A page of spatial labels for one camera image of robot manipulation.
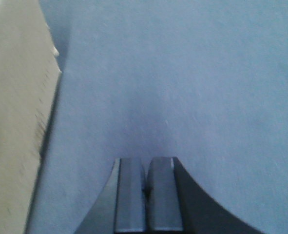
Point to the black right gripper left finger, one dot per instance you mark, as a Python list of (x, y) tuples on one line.
[(120, 207)]

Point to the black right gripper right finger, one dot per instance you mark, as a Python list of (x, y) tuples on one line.
[(178, 205)]

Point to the brown cardboard carton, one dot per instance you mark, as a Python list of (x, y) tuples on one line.
[(29, 74)]

